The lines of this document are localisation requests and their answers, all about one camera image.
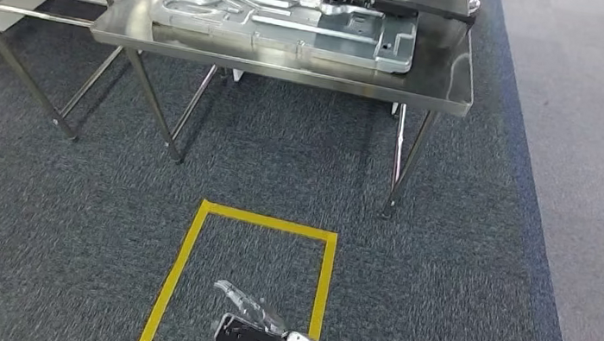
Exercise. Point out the black plastic plate frame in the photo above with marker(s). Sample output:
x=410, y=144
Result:
x=397, y=7

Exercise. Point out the stainless steel workbench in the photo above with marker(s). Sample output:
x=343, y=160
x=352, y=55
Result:
x=440, y=77

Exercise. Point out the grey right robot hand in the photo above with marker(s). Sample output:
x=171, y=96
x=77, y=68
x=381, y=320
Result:
x=253, y=308

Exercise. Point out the pale wrist camera on bracket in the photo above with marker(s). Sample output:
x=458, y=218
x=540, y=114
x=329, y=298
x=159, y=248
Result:
x=241, y=337

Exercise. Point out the stamped aluminium panel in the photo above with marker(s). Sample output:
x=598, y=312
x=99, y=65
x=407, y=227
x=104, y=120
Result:
x=295, y=36

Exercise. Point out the silver round chair base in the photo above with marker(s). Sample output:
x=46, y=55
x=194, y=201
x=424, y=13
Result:
x=473, y=5

